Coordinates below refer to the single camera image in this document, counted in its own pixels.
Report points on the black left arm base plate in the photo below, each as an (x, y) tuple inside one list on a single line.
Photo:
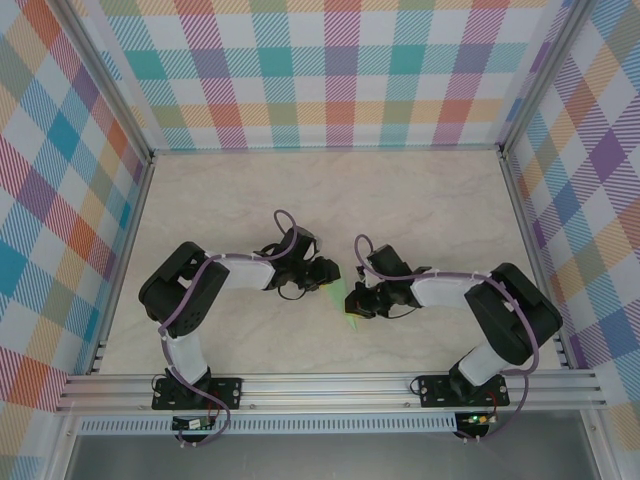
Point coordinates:
[(225, 392)]

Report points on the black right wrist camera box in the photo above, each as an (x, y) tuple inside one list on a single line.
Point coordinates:
[(387, 260)]

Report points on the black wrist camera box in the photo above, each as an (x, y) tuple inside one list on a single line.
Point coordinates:
[(300, 245), (387, 260)]

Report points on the aluminium mounting rail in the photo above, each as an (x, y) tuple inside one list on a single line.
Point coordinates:
[(325, 387)]

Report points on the light green paper sheet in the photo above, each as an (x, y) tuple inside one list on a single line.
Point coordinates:
[(340, 300)]

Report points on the aluminium frame post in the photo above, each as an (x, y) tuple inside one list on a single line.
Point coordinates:
[(105, 75), (546, 75)]

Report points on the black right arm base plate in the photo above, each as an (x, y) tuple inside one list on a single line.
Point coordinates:
[(435, 390)]

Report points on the aluminium table edge rail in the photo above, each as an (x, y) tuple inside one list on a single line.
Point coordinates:
[(534, 250), (325, 149), (126, 250)]

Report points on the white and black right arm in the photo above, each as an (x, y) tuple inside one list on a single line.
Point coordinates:
[(440, 295)]

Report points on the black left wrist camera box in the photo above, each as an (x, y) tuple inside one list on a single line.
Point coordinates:
[(300, 245)]

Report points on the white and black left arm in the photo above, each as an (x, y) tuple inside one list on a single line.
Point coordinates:
[(245, 277)]

